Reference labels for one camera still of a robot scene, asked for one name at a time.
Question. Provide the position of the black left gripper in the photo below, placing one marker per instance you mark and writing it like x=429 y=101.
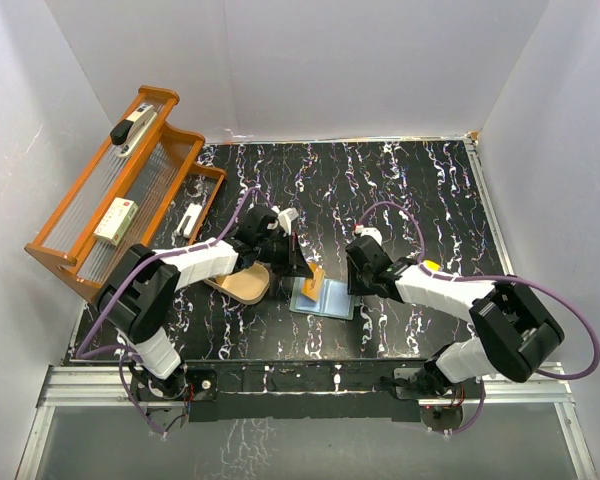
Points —
x=294 y=264

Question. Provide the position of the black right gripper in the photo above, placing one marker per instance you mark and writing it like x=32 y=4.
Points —
x=354 y=287

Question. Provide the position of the orange credit card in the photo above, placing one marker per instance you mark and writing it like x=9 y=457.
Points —
x=311 y=288

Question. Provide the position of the mint green card holder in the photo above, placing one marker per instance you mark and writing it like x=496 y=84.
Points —
x=333 y=302

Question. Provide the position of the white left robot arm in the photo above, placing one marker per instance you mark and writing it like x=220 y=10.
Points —
x=140 y=290

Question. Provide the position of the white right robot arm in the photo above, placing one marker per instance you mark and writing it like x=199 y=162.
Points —
x=514 y=331

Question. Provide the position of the tan oval wooden tray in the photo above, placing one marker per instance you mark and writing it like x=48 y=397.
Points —
x=247 y=286

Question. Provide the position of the yellow eraser block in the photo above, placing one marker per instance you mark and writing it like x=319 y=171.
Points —
x=431 y=265

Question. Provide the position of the white small clip object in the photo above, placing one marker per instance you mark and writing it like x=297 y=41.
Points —
x=189 y=221

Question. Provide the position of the orange wooden shelf rack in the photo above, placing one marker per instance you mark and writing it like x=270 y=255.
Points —
x=146 y=166

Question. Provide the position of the white small cardboard box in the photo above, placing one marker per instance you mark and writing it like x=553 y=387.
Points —
x=116 y=221

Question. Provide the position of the black and white stapler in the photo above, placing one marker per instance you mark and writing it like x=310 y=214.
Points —
x=126 y=135

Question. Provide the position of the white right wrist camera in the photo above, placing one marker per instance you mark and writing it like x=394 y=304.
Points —
x=372 y=232

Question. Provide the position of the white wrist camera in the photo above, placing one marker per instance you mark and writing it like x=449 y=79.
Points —
x=285 y=218
x=372 y=232

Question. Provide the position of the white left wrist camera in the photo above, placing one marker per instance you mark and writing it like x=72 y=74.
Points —
x=285 y=218

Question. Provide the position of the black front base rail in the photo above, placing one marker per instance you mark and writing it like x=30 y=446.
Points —
x=290 y=390

